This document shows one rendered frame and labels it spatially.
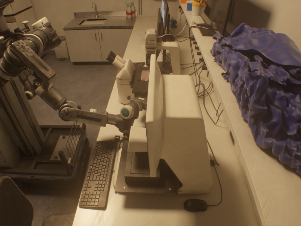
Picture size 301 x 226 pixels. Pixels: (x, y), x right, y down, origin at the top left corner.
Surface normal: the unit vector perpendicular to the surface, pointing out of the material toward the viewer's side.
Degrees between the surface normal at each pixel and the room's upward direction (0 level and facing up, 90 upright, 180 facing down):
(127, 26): 90
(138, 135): 8
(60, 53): 91
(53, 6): 90
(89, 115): 63
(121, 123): 78
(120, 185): 0
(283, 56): 49
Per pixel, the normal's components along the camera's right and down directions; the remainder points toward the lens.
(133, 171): 0.00, -0.77
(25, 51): 0.73, -0.53
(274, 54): -0.45, -0.58
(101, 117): 0.28, 0.19
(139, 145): 0.05, 0.51
